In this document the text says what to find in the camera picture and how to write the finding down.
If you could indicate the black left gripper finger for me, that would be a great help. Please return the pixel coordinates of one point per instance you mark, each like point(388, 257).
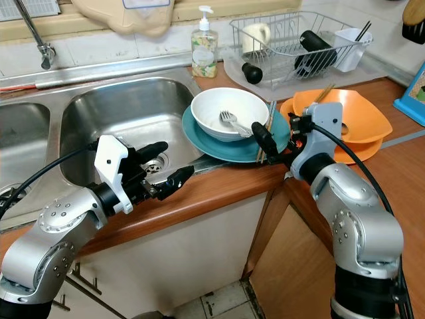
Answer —
point(153, 150)
point(178, 179)

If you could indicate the white ceramic bowl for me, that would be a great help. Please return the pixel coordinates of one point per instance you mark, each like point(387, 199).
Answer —
point(234, 100)

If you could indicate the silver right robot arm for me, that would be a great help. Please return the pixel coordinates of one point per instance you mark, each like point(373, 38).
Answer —
point(358, 219)

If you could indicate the metal sink drain strainer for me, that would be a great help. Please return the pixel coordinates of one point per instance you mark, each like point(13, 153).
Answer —
point(156, 163)

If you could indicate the dark-tipped wooden chopstick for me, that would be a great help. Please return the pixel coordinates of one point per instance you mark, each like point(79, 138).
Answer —
point(327, 95)
point(324, 94)

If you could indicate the metal fork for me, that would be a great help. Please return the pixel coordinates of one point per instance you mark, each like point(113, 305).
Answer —
point(228, 118)

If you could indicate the teal plate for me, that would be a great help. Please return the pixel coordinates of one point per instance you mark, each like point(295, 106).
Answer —
point(199, 143)

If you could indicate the stainless steel double sink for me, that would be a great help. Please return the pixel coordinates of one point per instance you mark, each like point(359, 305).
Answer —
point(126, 113)

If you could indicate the black round knob grinder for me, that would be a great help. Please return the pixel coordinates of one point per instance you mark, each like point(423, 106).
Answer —
point(252, 72)

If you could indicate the black bottle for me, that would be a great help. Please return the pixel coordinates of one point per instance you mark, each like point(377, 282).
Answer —
point(313, 43)

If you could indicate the translucent grey drain tray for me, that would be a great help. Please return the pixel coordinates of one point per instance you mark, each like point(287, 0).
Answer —
point(231, 66)

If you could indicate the white cutlery holder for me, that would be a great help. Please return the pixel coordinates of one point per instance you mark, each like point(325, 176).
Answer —
point(350, 53)

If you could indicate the cream mug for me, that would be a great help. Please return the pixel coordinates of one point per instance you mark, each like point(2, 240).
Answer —
point(255, 38)

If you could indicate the clear soap pump bottle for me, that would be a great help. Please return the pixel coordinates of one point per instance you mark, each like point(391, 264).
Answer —
point(204, 53)

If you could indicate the dark chopstick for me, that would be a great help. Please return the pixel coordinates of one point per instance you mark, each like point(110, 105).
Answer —
point(362, 31)
point(365, 32)

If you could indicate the wooden cabinet door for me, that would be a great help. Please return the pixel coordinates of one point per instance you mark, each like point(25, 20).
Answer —
point(292, 266)

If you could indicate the beige cutting board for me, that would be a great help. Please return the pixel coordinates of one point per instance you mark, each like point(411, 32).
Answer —
point(123, 20)

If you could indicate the chrome faucet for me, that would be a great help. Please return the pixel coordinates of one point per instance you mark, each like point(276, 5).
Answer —
point(45, 53)

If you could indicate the black and tan brush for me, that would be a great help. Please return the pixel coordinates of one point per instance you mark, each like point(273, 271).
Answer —
point(414, 23)

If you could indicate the white plastic grid basket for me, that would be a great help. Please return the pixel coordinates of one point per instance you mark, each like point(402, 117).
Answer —
point(6, 8)

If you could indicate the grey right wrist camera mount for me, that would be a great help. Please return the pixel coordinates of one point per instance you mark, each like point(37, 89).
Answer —
point(327, 119)

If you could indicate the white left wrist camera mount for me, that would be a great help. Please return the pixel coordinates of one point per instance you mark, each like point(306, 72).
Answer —
point(110, 156)

